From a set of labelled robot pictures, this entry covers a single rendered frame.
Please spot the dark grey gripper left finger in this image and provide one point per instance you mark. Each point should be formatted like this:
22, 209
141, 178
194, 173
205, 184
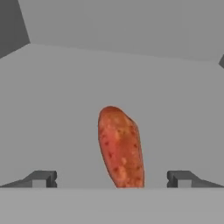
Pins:
40, 176

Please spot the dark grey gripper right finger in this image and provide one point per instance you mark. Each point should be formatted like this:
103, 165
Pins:
183, 176

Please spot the orange-red sweet potato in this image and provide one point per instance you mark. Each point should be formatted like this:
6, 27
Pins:
121, 148

